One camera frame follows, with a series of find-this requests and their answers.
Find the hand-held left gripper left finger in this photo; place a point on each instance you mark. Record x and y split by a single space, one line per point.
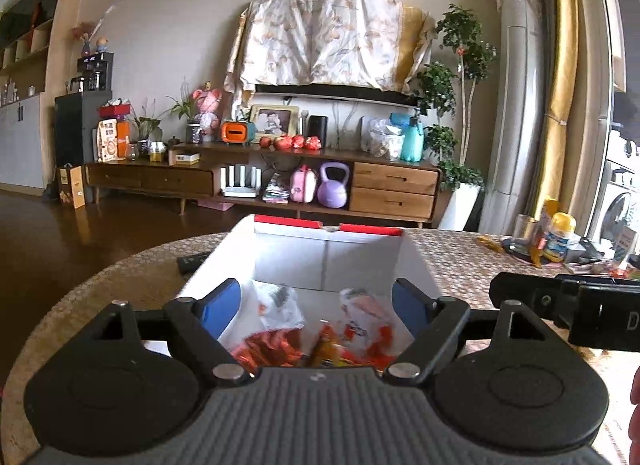
220 307

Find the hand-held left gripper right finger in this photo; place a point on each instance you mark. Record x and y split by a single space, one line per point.
406 307

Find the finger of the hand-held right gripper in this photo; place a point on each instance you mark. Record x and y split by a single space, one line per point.
540 295

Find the silver foil snack packet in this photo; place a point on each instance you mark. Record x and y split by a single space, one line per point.
277 305

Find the large red chips bag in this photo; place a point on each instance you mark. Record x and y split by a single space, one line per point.
270 350

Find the red cardboard box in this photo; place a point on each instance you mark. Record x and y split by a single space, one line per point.
325 260

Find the person's right hand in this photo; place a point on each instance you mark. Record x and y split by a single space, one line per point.
636 425

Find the black round tray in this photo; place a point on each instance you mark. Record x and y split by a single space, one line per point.
515 249

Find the black remote control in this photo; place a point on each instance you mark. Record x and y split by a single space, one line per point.
192 262

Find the yellow-lid white jar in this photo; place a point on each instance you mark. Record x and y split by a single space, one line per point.
560 240

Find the clear drinking glass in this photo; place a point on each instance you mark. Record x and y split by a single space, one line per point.
524 231

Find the grey box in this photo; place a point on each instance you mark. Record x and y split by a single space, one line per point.
590 249

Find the pebble pattern tablecloth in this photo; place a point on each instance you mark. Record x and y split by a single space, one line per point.
450 255

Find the yellow standing pouch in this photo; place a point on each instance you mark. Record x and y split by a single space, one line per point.
542 225

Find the yellow wrapper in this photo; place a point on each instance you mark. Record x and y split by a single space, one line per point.
489 243

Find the grey standing card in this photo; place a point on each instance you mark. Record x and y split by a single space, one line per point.
627 245

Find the white washing machine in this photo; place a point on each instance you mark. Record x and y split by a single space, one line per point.
615 205

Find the white router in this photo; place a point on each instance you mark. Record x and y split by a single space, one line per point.
241 185

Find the wooden tv cabinet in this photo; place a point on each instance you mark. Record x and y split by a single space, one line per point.
395 180

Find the pile of colourful booklets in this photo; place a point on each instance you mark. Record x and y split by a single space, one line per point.
276 191

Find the purple kettlebell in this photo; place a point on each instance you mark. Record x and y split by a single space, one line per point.
333 190

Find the pink small suitcase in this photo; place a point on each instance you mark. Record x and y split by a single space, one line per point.
303 186

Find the white brown box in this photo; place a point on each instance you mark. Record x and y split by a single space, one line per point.
183 157

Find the teal spray bottle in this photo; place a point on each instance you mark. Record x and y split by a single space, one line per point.
412 142

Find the yellow liquid jar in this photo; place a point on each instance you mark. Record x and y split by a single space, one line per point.
157 154

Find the clear plastic bag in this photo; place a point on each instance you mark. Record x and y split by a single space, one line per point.
382 142

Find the plant in glass vase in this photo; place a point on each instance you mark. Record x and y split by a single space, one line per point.
193 134

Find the small glass jar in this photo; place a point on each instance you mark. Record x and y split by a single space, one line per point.
132 153

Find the standing air conditioner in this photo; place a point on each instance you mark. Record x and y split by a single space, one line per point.
515 110

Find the brown paper bag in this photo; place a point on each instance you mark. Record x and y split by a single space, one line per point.
72 187

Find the leafy potted plant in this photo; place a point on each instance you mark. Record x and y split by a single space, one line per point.
145 130

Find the black speaker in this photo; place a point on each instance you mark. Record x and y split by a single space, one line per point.
317 132

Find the orange printed box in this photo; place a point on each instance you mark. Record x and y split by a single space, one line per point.
114 140

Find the pink plush toy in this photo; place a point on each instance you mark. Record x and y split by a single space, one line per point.
207 107

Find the yellow curtain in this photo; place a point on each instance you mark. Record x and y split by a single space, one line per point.
557 85

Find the black cabinet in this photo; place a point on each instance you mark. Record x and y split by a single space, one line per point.
75 140

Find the red gift box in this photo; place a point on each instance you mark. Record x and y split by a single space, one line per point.
115 111

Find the black television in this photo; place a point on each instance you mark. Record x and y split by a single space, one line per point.
340 94

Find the grey cupboard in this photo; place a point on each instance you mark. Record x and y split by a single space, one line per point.
25 145

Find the potted tree white pot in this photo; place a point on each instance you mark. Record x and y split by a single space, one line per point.
462 40

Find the black coffee machine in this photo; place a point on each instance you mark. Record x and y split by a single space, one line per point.
92 72

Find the floral cloth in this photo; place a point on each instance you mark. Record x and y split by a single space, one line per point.
325 35

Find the small doll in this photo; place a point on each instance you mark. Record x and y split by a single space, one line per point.
102 45

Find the dried flower vase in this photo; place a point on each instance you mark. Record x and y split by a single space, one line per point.
82 40

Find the photo frame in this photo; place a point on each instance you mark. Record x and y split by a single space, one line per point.
273 121

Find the wooden wall shelf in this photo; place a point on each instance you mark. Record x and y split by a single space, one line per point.
30 30

